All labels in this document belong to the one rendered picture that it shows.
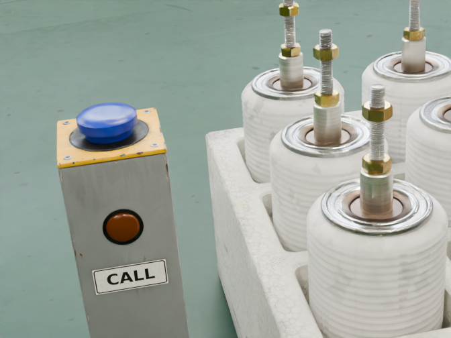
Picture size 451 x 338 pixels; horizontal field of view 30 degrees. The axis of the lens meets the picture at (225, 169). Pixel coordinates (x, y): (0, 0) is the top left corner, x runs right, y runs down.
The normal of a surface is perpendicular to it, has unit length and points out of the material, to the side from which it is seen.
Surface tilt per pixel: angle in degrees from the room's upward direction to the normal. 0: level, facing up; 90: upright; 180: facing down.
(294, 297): 0
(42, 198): 0
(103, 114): 0
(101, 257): 90
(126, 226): 88
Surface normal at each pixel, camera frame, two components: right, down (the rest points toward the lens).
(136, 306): 0.18, 0.44
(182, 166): -0.07, -0.88
